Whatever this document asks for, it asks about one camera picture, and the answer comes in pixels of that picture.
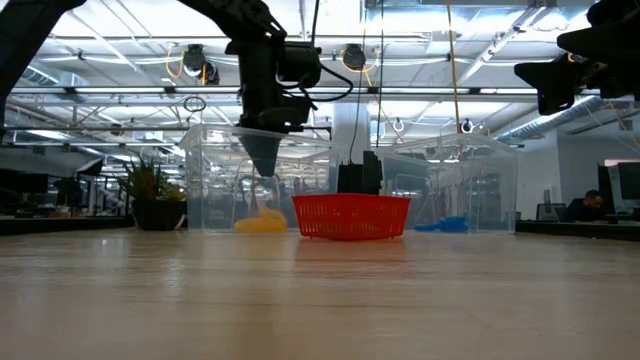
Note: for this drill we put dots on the clear plastic bin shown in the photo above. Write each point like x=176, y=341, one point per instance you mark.
x=210, y=190
x=480, y=190

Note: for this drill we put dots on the red plastic mesh basket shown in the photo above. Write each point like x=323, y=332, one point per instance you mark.
x=350, y=217

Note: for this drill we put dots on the black boxy device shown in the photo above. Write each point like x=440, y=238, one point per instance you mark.
x=362, y=175

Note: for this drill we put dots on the person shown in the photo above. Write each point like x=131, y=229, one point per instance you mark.
x=585, y=207

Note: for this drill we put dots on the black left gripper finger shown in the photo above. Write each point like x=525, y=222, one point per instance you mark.
x=260, y=150
x=276, y=147

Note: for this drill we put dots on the small green potted plant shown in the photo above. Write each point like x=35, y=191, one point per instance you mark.
x=157, y=215

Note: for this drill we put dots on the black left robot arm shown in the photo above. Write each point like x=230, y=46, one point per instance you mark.
x=20, y=25

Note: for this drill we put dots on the black aluminium table frame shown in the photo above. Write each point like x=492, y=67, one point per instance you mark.
x=65, y=223

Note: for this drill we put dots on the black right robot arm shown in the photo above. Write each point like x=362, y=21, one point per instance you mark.
x=615, y=10

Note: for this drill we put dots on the black computer monitor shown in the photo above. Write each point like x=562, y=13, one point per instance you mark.
x=629, y=182
x=25, y=182

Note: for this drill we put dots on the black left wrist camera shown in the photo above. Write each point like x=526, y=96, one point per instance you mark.
x=300, y=62

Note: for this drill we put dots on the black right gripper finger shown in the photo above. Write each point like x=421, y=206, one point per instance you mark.
x=610, y=45
x=555, y=85

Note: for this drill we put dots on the silver ventilation duct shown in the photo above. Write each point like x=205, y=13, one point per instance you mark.
x=25, y=70
x=550, y=120

